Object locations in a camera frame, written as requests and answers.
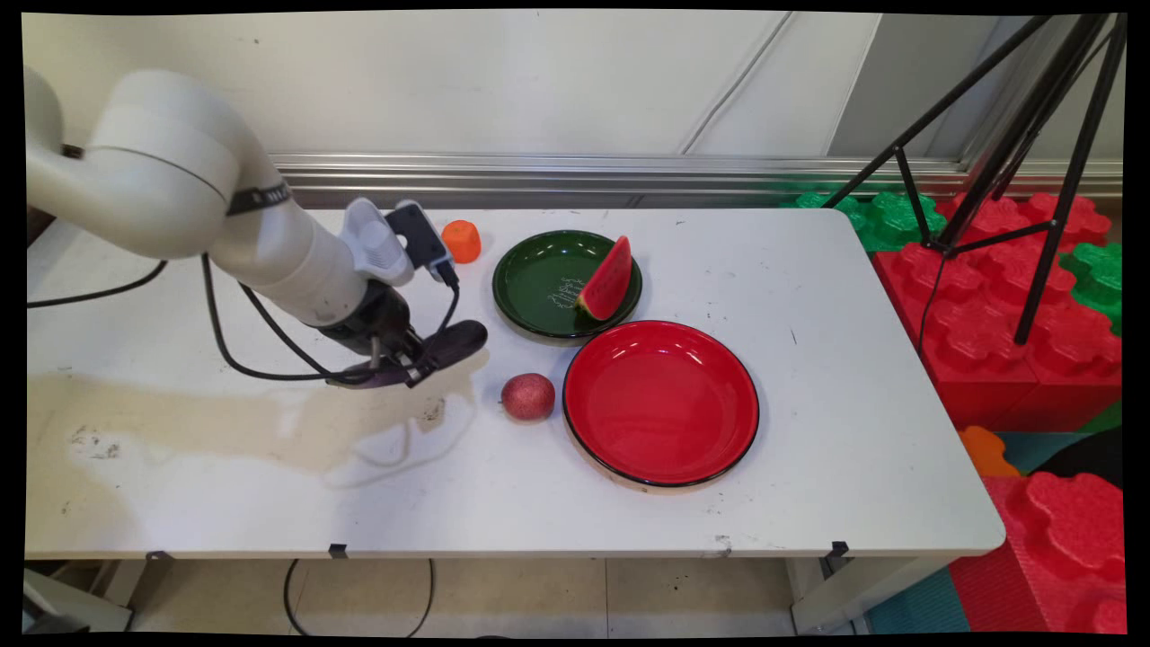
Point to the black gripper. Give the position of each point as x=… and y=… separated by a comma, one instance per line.
x=373, y=319

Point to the purple toy eggplant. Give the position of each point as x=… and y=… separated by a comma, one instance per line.
x=463, y=337

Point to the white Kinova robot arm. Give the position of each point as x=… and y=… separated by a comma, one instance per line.
x=180, y=180

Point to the orange toy fruit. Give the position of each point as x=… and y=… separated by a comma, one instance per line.
x=461, y=241

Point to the red toy apple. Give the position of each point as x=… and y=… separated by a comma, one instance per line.
x=528, y=396

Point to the dark green plate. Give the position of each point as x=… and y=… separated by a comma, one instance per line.
x=539, y=288

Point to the toy watermelon slice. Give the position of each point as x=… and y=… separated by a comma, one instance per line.
x=611, y=280

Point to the red plate black rim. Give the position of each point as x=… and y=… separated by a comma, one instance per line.
x=660, y=403

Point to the white table leg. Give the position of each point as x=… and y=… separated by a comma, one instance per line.
x=853, y=593
x=72, y=602

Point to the green foam block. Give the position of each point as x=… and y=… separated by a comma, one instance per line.
x=885, y=216
x=1101, y=279

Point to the large red foam block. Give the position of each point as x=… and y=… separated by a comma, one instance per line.
x=988, y=314

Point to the orange foam piece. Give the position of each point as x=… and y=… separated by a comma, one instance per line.
x=986, y=452

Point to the black tripod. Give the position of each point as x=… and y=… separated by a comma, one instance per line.
x=1060, y=135

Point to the black wrist camera white mount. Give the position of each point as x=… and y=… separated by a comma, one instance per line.
x=413, y=238

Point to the aluminium wall rail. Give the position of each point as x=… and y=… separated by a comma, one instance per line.
x=629, y=171

